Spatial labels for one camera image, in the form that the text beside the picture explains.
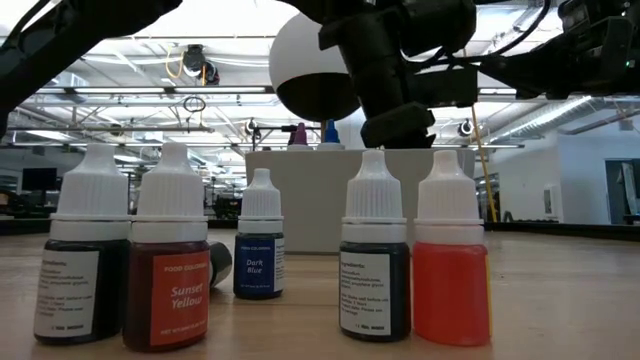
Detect black metal table frame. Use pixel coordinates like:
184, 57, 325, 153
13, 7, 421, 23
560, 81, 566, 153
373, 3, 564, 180
0, 214, 640, 244

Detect black cable coil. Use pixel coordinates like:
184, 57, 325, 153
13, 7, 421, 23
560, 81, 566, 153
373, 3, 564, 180
182, 94, 207, 114

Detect black overhead camera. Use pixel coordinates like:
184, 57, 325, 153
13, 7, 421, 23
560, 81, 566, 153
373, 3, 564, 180
180, 43, 221, 86

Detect sunset yellow dropper bottle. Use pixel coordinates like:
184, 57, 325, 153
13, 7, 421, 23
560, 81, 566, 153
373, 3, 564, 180
122, 142, 211, 353

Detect yellow cable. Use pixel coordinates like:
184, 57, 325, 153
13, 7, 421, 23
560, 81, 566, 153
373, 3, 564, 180
469, 104, 499, 224

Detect blue-capped food coloring bottle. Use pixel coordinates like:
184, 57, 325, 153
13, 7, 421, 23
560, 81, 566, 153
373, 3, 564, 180
317, 118, 346, 151

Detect small orange dropper bottle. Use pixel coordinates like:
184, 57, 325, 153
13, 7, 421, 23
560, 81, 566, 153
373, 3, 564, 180
412, 149, 492, 347

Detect black monitor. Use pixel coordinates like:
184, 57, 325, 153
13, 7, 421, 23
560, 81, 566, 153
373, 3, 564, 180
22, 167, 59, 192

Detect white globe table lamp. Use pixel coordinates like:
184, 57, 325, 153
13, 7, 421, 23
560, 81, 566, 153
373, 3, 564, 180
268, 12, 362, 146

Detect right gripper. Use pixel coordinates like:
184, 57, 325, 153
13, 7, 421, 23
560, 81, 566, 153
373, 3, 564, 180
319, 9, 479, 149

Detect small dark blue dropper bottle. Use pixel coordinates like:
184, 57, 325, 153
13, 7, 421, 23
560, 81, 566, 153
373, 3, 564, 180
232, 167, 286, 300

